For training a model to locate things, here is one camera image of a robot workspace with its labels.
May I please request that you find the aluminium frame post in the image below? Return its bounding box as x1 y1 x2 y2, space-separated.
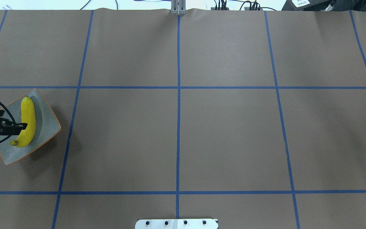
170 0 187 16

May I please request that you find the grey square plate orange rim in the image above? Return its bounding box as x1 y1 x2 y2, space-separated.
0 88 61 165

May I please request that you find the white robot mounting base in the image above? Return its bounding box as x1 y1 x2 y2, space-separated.
135 219 219 229

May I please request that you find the yellow banana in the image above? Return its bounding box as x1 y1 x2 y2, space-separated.
10 97 36 148

